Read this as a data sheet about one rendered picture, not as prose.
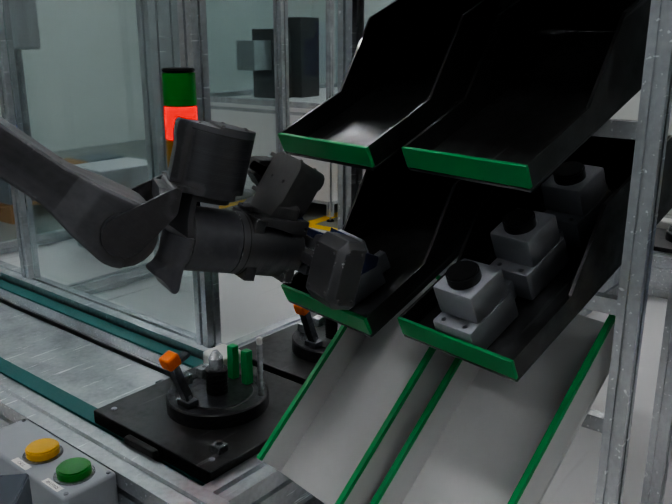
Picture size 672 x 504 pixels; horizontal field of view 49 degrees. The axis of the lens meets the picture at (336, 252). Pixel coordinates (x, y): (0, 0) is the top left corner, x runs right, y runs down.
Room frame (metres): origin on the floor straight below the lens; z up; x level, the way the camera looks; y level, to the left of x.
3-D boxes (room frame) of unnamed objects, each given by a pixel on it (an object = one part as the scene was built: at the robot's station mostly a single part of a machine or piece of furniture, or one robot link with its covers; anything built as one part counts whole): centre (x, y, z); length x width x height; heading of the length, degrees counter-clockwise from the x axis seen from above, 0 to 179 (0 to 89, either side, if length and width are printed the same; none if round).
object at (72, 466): (0.78, 0.31, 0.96); 0.04 x 0.04 x 0.02
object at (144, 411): (0.93, 0.16, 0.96); 0.24 x 0.24 x 0.02; 51
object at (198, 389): (0.93, 0.16, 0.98); 0.14 x 0.14 x 0.02
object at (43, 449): (0.82, 0.37, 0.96); 0.04 x 0.04 x 0.02
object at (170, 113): (1.14, 0.24, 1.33); 0.05 x 0.05 x 0.05
